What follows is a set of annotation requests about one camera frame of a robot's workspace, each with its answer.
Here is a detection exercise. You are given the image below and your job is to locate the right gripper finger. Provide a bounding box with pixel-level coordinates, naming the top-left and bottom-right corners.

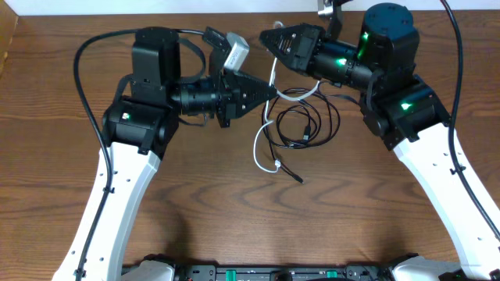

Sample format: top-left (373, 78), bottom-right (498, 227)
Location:
top-left (269, 47), bottom-right (303, 72)
top-left (259, 24), bottom-right (313, 51)

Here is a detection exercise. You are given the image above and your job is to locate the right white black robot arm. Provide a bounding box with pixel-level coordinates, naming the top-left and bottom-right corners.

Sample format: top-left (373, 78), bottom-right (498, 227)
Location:
top-left (259, 1), bottom-right (499, 280)

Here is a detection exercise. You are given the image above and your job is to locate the black usb cable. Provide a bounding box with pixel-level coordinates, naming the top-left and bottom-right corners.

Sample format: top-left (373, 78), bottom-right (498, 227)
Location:
top-left (261, 86), bottom-right (360, 185)

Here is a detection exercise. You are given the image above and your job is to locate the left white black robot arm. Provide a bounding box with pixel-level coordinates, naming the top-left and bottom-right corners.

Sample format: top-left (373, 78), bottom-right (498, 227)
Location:
top-left (54, 27), bottom-right (277, 280)

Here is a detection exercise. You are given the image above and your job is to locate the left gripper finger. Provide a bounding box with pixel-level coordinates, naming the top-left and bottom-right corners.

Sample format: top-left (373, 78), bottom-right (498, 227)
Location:
top-left (235, 93), bottom-right (276, 119)
top-left (227, 72), bottom-right (277, 98)

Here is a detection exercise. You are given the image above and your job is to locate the white usb cable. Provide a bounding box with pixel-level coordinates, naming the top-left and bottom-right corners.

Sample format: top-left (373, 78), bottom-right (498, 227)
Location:
top-left (252, 20), bottom-right (321, 174)

